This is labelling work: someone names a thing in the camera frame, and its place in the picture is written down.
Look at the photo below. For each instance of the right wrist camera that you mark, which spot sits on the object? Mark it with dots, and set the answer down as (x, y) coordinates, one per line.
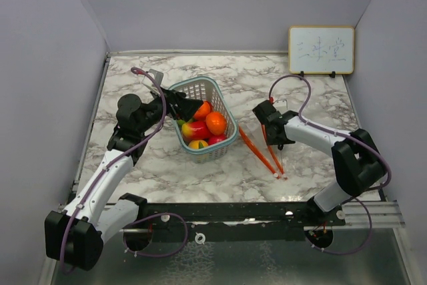
(281, 105)

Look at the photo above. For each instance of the orange tangerine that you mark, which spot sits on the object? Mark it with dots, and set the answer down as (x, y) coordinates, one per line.
(203, 111)
(216, 123)

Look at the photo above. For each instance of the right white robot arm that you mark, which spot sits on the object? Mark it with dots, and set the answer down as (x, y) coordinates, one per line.
(357, 162)

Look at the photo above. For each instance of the red apple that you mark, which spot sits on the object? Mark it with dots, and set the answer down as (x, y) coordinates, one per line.
(215, 139)

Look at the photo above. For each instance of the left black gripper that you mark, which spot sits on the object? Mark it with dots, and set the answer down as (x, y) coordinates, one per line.
(186, 107)

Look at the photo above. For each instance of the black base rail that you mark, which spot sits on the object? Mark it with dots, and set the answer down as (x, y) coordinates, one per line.
(226, 222)

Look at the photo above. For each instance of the teal white plastic basket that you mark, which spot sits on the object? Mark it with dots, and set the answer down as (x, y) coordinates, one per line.
(206, 89)

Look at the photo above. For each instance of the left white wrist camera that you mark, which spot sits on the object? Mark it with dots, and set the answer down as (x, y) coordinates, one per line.
(152, 80)

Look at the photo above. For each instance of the clear bag orange zipper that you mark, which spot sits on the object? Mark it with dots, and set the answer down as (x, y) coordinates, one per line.
(254, 136)

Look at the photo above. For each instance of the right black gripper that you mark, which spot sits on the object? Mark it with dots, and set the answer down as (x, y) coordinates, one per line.
(279, 142)

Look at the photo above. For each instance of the green apple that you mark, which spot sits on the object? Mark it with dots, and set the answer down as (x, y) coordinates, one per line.
(180, 122)

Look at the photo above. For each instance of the small whiteboard wooden frame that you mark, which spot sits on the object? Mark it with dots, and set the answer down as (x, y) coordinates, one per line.
(321, 50)

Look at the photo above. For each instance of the yellow orange fruit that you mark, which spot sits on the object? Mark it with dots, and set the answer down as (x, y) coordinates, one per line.
(198, 144)

